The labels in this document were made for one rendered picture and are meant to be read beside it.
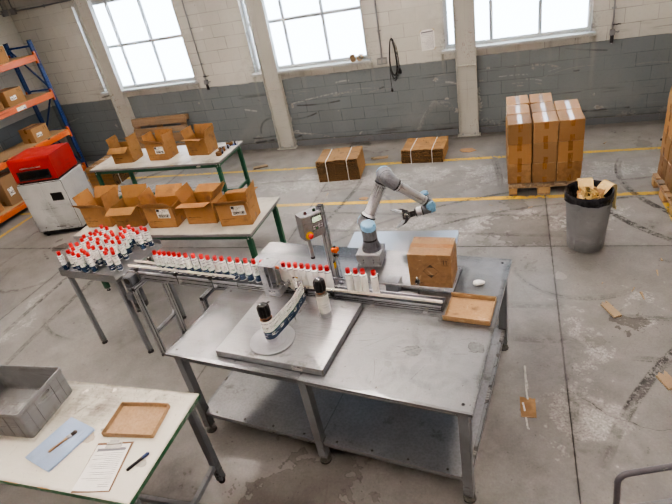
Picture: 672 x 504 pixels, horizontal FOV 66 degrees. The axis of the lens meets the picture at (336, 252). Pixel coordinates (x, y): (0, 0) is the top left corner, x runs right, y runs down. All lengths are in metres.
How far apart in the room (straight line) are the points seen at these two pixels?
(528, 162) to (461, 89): 2.42
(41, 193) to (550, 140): 6.88
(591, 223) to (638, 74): 3.78
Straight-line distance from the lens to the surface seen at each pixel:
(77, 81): 11.59
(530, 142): 6.57
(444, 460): 3.51
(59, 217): 8.69
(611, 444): 3.98
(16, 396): 4.26
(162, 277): 4.72
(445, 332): 3.39
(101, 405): 3.76
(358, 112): 9.08
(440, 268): 3.64
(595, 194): 5.53
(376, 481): 3.73
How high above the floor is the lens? 3.05
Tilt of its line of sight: 31 degrees down
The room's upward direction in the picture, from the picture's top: 12 degrees counter-clockwise
